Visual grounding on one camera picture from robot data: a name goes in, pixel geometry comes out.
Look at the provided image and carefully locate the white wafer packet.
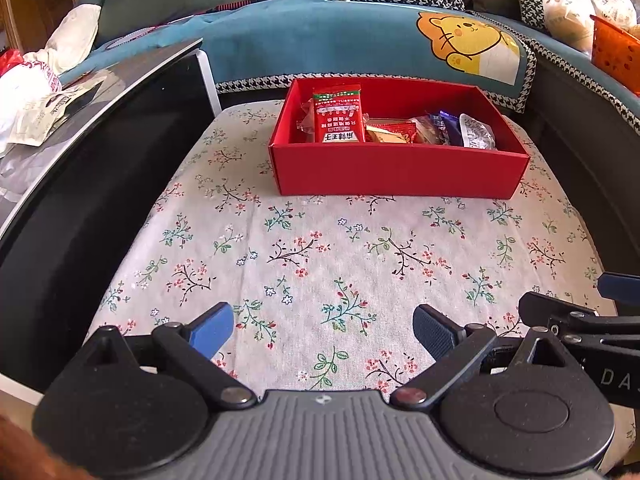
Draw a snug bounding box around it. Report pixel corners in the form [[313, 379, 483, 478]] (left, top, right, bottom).
[[459, 113, 497, 151]]

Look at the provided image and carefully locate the long red snack packet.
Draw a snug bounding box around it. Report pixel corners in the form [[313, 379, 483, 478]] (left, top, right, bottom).
[[312, 84, 366, 144]]

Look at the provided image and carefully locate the orange plastic basket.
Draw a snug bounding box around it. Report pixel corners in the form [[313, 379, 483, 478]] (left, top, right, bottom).
[[590, 14, 640, 96]]

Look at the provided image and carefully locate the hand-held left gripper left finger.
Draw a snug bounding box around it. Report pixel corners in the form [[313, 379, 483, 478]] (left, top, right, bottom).
[[65, 301, 258, 411]]

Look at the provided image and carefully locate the small red candy packet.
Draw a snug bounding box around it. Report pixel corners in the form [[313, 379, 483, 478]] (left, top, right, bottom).
[[367, 119, 418, 137]]

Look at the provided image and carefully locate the purple wafer biscuit packet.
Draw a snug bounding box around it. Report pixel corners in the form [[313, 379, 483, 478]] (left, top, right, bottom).
[[440, 114, 463, 147]]

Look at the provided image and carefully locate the small red-white cake packet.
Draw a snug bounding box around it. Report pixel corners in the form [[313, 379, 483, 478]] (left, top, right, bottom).
[[407, 116, 448, 146]]

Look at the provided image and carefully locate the white pillow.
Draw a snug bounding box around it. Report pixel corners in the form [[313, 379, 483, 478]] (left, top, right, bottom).
[[45, 5, 101, 73]]

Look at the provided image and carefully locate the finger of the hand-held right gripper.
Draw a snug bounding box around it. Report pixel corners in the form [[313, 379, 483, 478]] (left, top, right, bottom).
[[598, 271, 640, 306], [518, 291, 640, 356]]

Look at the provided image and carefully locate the wooden cabinet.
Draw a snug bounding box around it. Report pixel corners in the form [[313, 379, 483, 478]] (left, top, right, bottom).
[[0, 0, 81, 53]]

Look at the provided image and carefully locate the crumpled white plastic bag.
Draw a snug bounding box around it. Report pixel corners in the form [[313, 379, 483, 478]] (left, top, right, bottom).
[[0, 60, 63, 156]]

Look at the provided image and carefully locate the gold snack packet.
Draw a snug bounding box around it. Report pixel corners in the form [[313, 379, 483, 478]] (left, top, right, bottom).
[[365, 127, 412, 145]]

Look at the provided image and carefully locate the flat paper packet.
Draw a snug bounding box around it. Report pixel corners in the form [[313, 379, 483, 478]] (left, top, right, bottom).
[[10, 85, 101, 147]]

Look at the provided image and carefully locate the black glass table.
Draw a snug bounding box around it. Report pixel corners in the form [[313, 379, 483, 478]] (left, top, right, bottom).
[[0, 37, 221, 406]]

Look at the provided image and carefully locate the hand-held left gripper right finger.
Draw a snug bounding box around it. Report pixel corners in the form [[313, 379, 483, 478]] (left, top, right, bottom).
[[390, 304, 585, 411]]

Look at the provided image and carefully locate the floral tablecloth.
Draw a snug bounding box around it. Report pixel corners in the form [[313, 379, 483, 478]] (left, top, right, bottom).
[[85, 99, 640, 476]]

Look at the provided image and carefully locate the grey-green cushion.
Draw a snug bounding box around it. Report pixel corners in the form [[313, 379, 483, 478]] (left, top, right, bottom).
[[97, 0, 256, 46]]

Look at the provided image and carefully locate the red cardboard box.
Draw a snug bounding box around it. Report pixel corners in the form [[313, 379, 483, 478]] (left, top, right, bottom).
[[268, 76, 532, 201]]

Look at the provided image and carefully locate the white plastic bag with handles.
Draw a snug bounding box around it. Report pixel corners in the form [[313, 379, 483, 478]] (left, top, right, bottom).
[[540, 0, 598, 53]]

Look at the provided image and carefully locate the dark grey sofa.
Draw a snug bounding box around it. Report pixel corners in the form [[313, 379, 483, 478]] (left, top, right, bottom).
[[75, 0, 640, 286]]

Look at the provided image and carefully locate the red plastic bag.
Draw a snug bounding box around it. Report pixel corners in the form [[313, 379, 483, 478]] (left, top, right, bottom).
[[0, 49, 26, 78]]

